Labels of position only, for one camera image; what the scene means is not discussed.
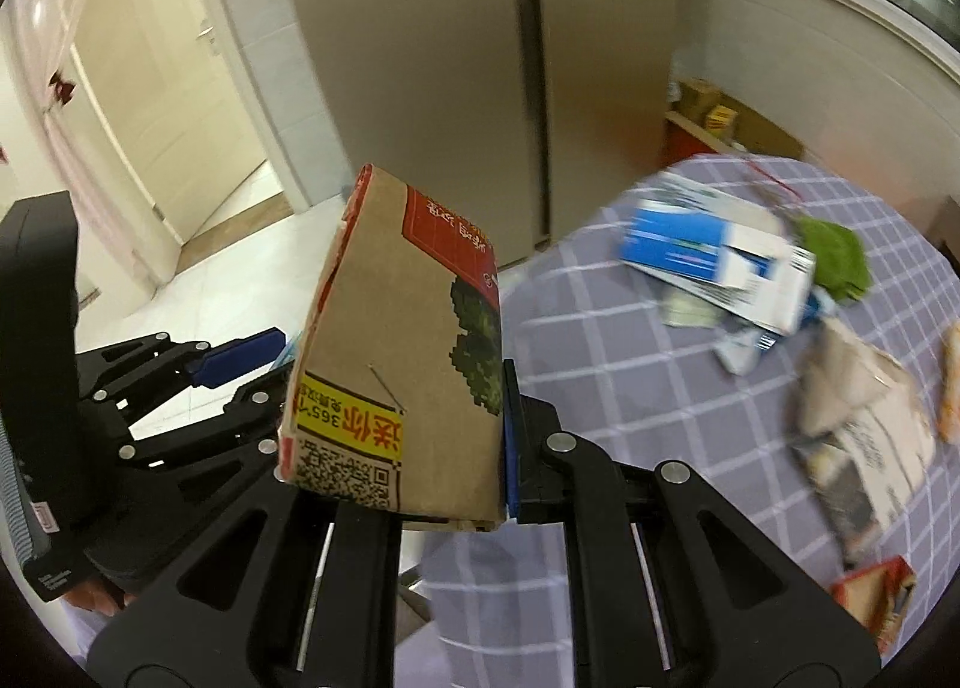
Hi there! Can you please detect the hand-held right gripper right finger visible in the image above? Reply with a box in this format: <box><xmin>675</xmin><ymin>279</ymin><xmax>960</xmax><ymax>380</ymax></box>
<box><xmin>502</xmin><ymin>360</ymin><xmax>880</xmax><ymax>688</ymax></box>

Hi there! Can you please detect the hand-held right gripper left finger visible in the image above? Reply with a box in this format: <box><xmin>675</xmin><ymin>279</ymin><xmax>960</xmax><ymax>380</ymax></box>
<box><xmin>86</xmin><ymin>481</ymin><xmax>406</xmax><ymax>688</ymax></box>

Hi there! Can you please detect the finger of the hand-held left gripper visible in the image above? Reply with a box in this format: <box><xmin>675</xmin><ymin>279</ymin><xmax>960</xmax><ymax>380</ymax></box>
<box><xmin>116</xmin><ymin>371</ymin><xmax>292</xmax><ymax>470</ymax></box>
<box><xmin>75</xmin><ymin>329</ymin><xmax>288</xmax><ymax>428</ymax></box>

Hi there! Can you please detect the brown and red cardboard box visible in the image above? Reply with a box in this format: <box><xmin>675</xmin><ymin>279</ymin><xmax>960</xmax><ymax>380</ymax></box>
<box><xmin>276</xmin><ymin>163</ymin><xmax>505</xmax><ymax>534</ymax></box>

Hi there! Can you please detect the green plush toy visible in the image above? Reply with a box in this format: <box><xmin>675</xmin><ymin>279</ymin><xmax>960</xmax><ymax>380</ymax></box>
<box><xmin>742</xmin><ymin>158</ymin><xmax>873</xmax><ymax>304</ymax></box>

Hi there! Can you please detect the white orange-print bag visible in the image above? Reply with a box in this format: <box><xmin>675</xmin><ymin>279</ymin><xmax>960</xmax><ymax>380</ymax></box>
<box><xmin>936</xmin><ymin>319</ymin><xmax>960</xmax><ymax>443</ymax></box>

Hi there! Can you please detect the person's left hand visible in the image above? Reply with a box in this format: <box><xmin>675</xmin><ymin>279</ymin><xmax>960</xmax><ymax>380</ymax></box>
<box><xmin>64</xmin><ymin>569</ymin><xmax>128</xmax><ymax>614</ymax></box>

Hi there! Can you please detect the round table with checked cloth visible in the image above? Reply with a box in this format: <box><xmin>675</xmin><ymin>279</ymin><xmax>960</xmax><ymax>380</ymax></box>
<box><xmin>416</xmin><ymin>154</ymin><xmax>960</xmax><ymax>688</ymax></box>

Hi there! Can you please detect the small white blue wrapper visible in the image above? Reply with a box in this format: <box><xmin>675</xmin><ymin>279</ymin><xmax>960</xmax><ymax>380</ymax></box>
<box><xmin>715</xmin><ymin>328</ymin><xmax>782</xmax><ymax>376</ymax></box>

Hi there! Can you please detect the blue white box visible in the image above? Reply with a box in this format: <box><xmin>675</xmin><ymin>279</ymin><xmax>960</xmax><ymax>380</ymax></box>
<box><xmin>619</xmin><ymin>174</ymin><xmax>818</xmax><ymax>336</ymax></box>

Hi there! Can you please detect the cream door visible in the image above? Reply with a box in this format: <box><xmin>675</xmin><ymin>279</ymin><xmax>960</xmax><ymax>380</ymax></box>
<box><xmin>71</xmin><ymin>0</ymin><xmax>280</xmax><ymax>248</ymax></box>

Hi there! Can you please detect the pink sheer curtain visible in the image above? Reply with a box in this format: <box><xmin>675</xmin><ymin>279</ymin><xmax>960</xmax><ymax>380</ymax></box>
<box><xmin>0</xmin><ymin>0</ymin><xmax>175</xmax><ymax>288</ymax></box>

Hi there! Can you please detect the crumpled printed paper bag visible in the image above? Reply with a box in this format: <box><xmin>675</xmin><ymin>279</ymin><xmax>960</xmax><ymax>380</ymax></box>
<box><xmin>793</xmin><ymin>319</ymin><xmax>938</xmax><ymax>563</ymax></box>

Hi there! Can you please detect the beige double-door refrigerator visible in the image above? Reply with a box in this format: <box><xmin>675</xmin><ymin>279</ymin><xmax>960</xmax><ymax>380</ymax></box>
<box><xmin>285</xmin><ymin>0</ymin><xmax>683</xmax><ymax>269</ymax></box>

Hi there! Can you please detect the red white wrapper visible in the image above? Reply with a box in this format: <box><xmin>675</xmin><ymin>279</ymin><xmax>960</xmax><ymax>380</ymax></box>
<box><xmin>831</xmin><ymin>556</ymin><xmax>918</xmax><ymax>653</ymax></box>

